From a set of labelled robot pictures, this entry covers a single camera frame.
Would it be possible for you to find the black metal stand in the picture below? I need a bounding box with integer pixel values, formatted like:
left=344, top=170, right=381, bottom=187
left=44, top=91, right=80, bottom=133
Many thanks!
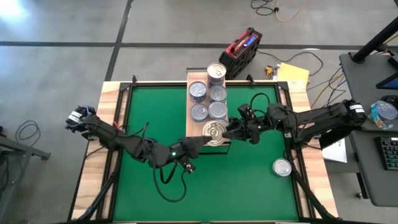
left=0, top=126, right=51, bottom=224

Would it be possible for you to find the black keyboard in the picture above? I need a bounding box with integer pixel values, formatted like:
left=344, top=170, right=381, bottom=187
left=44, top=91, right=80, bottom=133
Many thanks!
left=377, top=136, right=398, bottom=171

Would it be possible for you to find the yellow paper pad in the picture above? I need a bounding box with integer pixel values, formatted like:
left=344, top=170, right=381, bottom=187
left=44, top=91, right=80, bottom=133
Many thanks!
left=275, top=62, right=310, bottom=86

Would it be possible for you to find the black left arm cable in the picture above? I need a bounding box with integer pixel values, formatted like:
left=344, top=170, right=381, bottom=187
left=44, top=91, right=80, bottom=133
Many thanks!
left=141, top=122, right=189, bottom=203

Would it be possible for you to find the green table mat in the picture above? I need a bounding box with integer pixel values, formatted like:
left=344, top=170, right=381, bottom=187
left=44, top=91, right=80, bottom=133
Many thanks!
left=113, top=86, right=300, bottom=222

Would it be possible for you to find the black monitor pole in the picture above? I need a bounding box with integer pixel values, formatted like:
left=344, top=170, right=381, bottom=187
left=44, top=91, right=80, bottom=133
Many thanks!
left=352, top=17, right=398, bottom=64

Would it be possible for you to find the red and black tool case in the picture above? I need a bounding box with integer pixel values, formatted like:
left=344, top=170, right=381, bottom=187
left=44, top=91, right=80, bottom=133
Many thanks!
left=218, top=27, right=264, bottom=80

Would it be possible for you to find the wooden shelf with black frame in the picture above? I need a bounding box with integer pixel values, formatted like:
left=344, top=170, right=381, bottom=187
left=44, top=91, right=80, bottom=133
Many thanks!
left=185, top=72, right=231, bottom=156

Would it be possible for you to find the black floor cable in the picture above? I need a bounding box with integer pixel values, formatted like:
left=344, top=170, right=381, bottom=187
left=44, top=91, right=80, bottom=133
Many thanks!
left=250, top=0, right=277, bottom=16
left=15, top=120, right=41, bottom=144
left=257, top=49, right=324, bottom=77

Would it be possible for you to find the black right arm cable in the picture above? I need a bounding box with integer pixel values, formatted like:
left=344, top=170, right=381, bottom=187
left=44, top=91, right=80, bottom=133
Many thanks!
left=249, top=92, right=271, bottom=114

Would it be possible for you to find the blue-label silver-lid can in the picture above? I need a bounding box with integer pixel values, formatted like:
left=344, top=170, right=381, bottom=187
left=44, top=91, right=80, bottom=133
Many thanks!
left=190, top=103, right=209, bottom=123

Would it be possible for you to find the black table frame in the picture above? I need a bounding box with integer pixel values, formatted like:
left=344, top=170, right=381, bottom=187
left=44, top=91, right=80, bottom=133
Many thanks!
left=110, top=74, right=312, bottom=223

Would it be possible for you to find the black desk support bar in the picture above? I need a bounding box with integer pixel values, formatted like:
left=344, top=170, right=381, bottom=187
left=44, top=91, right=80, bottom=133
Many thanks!
left=319, top=126, right=358, bottom=150

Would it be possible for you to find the colourful-label can with silver lid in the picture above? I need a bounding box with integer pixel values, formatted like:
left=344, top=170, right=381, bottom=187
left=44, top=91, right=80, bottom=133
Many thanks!
left=368, top=100, right=398, bottom=131

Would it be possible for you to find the yellow floor cable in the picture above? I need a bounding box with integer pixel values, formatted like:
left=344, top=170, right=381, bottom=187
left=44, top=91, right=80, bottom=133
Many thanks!
left=273, top=0, right=302, bottom=23

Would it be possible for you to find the grey desk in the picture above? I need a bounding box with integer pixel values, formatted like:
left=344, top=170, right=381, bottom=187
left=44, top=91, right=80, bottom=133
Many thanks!
left=338, top=52, right=398, bottom=131
left=349, top=129, right=398, bottom=208

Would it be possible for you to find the white paper sheet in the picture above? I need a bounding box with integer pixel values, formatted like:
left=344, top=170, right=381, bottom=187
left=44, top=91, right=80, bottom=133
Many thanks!
left=322, top=138, right=348, bottom=164

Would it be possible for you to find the black tablet screen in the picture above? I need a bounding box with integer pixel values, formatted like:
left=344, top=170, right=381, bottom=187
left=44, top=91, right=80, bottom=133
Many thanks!
left=375, top=72, right=398, bottom=91

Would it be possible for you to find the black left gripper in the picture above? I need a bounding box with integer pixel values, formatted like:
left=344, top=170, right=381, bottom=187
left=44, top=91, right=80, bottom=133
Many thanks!
left=167, top=135, right=215, bottom=175

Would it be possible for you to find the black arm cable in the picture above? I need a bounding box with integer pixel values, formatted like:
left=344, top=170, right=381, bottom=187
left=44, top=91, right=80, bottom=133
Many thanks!
left=141, top=122, right=189, bottom=203
left=249, top=92, right=271, bottom=114

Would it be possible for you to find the blue fish-print seafood can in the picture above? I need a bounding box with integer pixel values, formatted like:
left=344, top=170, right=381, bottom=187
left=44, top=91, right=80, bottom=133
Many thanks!
left=188, top=81, right=208, bottom=100

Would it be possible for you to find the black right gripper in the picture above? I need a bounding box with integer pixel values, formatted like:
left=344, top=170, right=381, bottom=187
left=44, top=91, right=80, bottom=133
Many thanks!
left=221, top=103, right=271, bottom=146

